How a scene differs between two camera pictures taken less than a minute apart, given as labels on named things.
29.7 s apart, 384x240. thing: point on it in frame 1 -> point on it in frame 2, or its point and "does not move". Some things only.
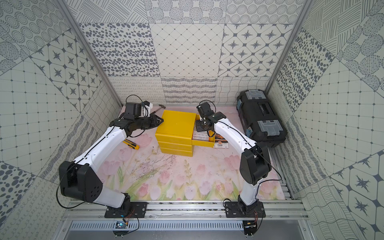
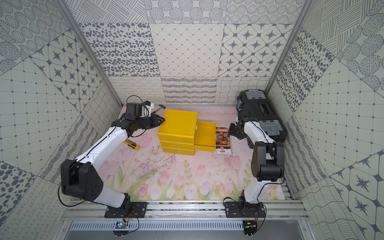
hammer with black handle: [162, 106] does not move
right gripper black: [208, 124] -> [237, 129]
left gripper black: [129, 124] does not move
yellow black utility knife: [131, 144] does not move
